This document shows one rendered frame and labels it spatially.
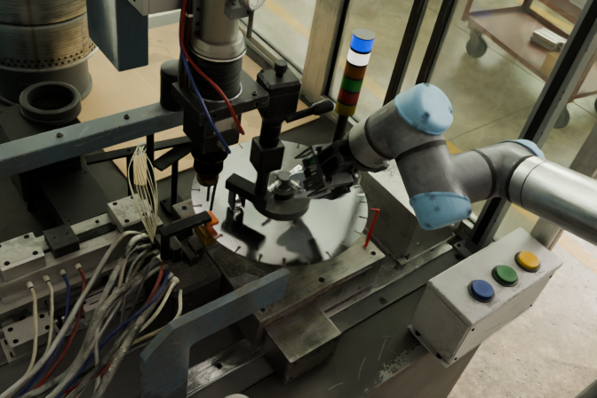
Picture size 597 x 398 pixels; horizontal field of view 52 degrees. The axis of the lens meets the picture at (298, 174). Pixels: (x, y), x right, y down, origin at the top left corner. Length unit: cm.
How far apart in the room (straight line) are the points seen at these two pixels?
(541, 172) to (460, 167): 10
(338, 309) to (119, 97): 83
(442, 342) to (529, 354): 117
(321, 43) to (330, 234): 69
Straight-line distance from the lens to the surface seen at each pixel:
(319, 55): 168
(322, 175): 96
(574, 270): 273
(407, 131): 85
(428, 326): 122
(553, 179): 86
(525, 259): 127
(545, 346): 241
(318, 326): 114
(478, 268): 122
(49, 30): 149
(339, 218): 113
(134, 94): 170
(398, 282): 133
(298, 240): 108
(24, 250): 114
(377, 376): 120
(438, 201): 84
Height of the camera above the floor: 174
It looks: 41 degrees down
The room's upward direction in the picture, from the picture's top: 12 degrees clockwise
